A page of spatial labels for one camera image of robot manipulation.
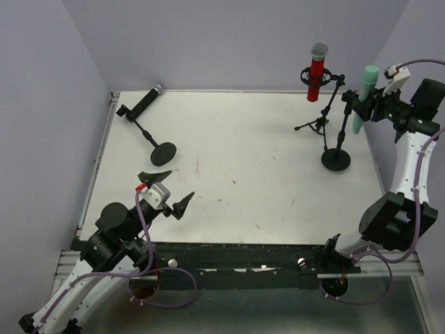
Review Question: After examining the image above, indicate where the black round-base stand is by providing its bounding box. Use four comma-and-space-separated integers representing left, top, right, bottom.
321, 90, 358, 172
132, 120, 177, 167

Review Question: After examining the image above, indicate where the teal microphone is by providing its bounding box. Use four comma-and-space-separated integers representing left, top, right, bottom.
353, 65, 380, 134

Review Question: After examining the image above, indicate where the black tripod shock-mount stand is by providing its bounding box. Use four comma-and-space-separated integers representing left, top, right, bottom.
294, 67, 345, 151

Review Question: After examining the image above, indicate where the black glitter microphone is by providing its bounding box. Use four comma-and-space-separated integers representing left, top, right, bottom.
126, 84, 164, 122

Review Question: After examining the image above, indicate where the red glitter microphone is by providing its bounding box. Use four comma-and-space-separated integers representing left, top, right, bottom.
307, 42, 329, 102

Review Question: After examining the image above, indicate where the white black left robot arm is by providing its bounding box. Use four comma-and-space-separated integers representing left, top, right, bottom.
19, 171, 194, 333

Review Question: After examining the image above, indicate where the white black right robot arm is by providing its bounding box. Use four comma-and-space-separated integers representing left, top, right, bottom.
321, 79, 444, 268

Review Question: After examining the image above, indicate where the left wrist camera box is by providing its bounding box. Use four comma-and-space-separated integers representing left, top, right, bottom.
135, 182, 171, 210

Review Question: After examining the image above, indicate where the black front mounting rail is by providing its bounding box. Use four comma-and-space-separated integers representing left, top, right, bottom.
136, 242, 361, 290

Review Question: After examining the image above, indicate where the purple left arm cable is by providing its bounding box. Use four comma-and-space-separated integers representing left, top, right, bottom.
33, 189, 198, 334

